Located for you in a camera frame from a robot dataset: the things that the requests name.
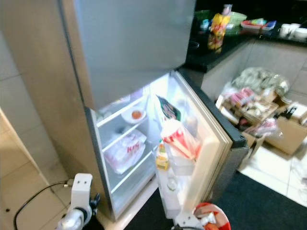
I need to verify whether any red paper bucket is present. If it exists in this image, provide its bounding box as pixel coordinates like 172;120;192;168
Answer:
193;202;231;230

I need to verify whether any fridge door with racks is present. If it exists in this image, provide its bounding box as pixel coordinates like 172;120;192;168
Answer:
156;69;249;221

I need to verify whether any white red-print plastic bag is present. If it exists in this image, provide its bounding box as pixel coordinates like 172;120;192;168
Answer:
104;130;147;174

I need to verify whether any small clear bottle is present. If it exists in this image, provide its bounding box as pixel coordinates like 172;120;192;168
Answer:
165;172;179;192

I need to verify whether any yellow label bottle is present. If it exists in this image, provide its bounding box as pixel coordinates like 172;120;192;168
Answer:
155;140;169;171

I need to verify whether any white bowl with red food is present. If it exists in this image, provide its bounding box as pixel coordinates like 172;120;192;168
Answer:
121;108;147;125

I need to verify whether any red white striped paper bag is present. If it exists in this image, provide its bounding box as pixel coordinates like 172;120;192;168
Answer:
160;119;202;161

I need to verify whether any green packet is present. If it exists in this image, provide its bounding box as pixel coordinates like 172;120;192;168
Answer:
156;95;182;121

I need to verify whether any silver refrigerator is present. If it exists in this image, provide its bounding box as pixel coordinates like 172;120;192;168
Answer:
24;0;250;223

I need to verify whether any silver freezer door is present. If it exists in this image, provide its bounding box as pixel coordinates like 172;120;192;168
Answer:
60;0;196;112

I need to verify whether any black floor mat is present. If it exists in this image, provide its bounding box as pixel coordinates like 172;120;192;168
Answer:
125;172;307;230

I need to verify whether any pink clear plastic bag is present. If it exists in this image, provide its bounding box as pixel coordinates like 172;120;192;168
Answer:
244;117;279;139

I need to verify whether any open box of groceries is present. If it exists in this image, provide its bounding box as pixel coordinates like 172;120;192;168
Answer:
216;87;288;126

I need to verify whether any brown cardboard box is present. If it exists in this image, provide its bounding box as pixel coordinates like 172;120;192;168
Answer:
264;103;307;155

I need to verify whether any grey green plastic bag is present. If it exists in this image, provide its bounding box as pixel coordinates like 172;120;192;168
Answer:
231;67;291;96

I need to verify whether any yellow orange packet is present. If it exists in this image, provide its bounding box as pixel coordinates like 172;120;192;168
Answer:
208;4;232;52

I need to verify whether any black top kitchen counter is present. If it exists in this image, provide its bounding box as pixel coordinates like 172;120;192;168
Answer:
185;0;307;101

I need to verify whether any green plastic bowl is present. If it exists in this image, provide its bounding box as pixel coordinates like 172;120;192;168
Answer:
228;11;248;35

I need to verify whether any red tray with items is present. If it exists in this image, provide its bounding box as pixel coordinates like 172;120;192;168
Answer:
241;18;278;32

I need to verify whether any white cup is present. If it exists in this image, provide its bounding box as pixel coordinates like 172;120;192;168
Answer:
293;28;307;42
279;23;299;39

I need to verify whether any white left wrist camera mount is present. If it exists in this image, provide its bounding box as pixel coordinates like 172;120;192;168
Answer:
71;173;93;211

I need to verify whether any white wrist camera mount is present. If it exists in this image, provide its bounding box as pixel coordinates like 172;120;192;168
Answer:
71;173;93;211
174;213;198;230

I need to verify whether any black power cable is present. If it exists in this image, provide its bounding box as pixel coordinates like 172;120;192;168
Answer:
13;181;72;230

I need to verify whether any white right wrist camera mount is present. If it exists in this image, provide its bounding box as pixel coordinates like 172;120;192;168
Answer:
174;213;198;230

